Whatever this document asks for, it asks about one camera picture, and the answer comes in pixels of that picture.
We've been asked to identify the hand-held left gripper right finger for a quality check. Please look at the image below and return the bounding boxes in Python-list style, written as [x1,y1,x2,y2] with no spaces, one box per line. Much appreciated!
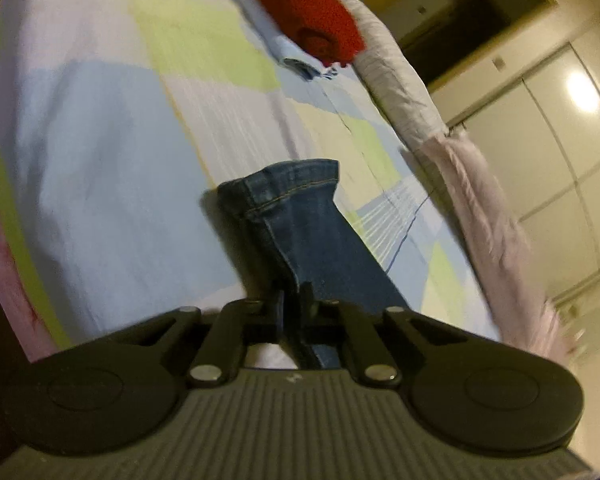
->
[299,282,486,387]

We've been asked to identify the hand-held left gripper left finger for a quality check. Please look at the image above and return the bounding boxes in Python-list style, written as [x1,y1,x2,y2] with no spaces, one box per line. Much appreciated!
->
[92,287,286,387]

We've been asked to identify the blue denim jeans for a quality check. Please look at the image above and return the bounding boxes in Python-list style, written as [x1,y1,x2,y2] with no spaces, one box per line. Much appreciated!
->
[202,159,413,371]

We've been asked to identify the purple and pink blanket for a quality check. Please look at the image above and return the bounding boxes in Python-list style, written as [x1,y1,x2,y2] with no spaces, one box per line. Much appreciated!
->
[405,135,576,361]

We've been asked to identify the checked pastel bed sheet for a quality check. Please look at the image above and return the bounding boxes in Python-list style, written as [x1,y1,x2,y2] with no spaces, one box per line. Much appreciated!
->
[0,0,501,366]

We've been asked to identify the white striped pillow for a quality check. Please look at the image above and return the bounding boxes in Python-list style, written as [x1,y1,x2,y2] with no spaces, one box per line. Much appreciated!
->
[337,0,448,153]

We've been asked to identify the folded pale blue garment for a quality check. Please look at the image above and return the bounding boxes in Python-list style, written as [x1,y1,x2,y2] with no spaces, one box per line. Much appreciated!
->
[205,0,341,81]

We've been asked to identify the round pale object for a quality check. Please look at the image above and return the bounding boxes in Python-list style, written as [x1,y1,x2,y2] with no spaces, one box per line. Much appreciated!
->
[555,300,600,361]

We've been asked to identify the white wardrobe doors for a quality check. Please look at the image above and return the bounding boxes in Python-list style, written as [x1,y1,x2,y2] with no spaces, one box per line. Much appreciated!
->
[445,25,600,311]

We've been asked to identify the red knitted garment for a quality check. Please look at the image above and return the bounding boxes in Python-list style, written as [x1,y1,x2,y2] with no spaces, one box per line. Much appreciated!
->
[235,0,366,68]

